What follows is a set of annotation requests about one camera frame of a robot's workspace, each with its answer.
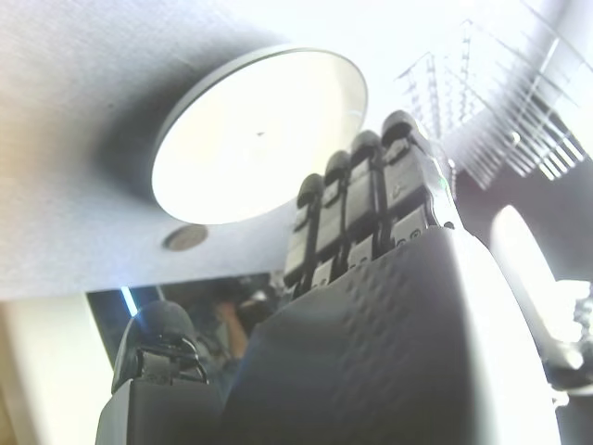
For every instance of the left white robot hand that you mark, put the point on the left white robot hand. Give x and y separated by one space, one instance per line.
370 347

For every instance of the white column with blue light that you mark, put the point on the white column with blue light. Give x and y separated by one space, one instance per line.
46 371

